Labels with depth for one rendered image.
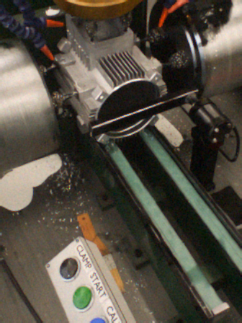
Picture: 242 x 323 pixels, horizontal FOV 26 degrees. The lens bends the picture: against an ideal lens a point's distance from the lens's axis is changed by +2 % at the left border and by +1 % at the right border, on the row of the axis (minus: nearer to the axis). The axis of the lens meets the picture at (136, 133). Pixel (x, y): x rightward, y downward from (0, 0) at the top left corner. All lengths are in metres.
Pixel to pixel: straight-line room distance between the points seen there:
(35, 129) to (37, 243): 0.28
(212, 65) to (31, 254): 0.55
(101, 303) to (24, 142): 0.36
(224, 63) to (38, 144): 0.43
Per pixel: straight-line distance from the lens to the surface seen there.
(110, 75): 1.05
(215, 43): 1.12
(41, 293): 1.10
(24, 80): 0.98
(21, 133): 0.98
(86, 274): 0.79
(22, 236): 1.17
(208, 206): 1.07
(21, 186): 1.25
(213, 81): 1.15
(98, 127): 1.05
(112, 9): 0.99
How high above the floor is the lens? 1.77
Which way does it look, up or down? 46 degrees down
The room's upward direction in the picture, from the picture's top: 1 degrees clockwise
